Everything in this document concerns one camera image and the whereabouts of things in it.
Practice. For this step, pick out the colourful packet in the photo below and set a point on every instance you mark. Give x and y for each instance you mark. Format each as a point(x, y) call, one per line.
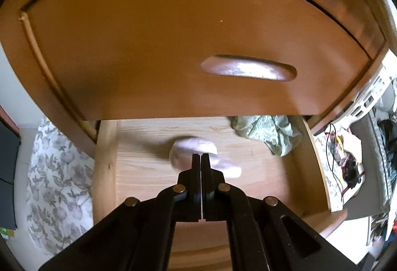
point(341, 151)

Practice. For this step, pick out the dark cabinet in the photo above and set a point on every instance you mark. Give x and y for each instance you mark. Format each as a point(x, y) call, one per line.
point(9, 165)

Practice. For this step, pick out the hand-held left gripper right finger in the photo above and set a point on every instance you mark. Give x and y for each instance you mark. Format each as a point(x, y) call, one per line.
point(206, 171)

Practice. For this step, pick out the wooden drawer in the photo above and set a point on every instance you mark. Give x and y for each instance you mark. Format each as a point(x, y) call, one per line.
point(139, 165)
point(139, 56)

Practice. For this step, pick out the green yellow packet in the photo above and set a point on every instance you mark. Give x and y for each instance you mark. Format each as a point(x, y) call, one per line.
point(7, 232)

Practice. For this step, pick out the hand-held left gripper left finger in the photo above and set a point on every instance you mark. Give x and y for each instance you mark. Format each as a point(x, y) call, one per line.
point(196, 171)

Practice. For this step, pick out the white lattice rack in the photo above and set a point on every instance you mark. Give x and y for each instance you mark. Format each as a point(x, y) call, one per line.
point(375, 87)

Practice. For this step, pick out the black cloth bundle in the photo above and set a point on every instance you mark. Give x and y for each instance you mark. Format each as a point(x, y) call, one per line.
point(353, 173)

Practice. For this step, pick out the wooden nightstand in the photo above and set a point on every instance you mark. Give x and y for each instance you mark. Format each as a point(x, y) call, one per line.
point(46, 94)

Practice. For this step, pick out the closed wooden drawer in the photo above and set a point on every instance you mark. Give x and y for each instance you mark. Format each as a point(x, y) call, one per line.
point(139, 56)

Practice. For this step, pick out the light green garment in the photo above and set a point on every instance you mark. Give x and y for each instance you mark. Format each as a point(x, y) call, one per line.
point(269, 131)

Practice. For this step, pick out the white and pink underwear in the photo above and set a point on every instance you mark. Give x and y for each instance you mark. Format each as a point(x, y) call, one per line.
point(186, 150)

